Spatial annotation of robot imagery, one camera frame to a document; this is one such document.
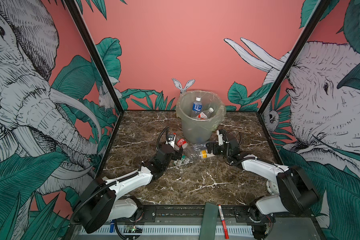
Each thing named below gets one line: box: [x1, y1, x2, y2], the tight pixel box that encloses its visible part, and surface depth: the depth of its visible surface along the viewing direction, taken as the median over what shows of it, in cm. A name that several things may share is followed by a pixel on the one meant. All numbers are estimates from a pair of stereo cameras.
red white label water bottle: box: [196, 107, 214, 120], surface depth 97 cm
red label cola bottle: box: [174, 138, 188, 150], surface depth 97 cm
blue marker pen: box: [109, 220, 115, 233], surface depth 70 cm
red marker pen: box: [218, 204, 230, 240], surface depth 72 cm
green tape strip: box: [199, 202, 219, 240], surface depth 72 cm
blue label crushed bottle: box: [192, 96, 203, 118], surface depth 99 cm
